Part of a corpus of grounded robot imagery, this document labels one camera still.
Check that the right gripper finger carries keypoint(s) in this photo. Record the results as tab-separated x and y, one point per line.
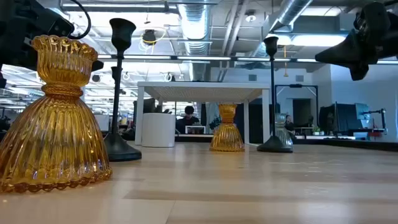
342	45
339	59

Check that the short black candlestick holder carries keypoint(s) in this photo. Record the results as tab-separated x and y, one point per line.
122	31

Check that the amber ribbed glass candle holder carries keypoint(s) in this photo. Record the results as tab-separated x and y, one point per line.
227	137
56	140

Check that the clear ribbed glass candle holder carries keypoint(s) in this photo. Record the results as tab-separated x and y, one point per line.
285	132

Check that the tall black candlestick holder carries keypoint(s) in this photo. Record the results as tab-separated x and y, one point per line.
273	146

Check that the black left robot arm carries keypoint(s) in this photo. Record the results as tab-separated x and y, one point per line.
4	37

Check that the bright ceiling light panel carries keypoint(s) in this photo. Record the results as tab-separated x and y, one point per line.
317	40

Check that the dark screen panel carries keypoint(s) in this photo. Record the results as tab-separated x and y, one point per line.
348	116

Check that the black ceiling device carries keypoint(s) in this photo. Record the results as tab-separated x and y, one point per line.
149	35

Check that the person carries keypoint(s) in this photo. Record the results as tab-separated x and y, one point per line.
188	110
290	126

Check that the white pot with green plant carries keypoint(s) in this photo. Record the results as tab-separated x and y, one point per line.
158	130

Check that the round ceiling detector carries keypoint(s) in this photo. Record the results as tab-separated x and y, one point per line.
250	17

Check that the long ceiling light strip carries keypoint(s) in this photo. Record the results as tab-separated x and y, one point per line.
202	58

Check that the white perforated metal shelf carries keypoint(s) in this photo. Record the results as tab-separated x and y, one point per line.
202	91

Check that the black rectangular metal frame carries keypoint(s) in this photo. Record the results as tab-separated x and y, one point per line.
295	86

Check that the silver spiral ceiling duct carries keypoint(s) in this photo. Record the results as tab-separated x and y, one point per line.
292	12

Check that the black metal table frame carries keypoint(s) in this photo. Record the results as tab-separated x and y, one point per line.
357	145

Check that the silver ribbed ceiling duct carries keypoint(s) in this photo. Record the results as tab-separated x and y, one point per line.
195	25

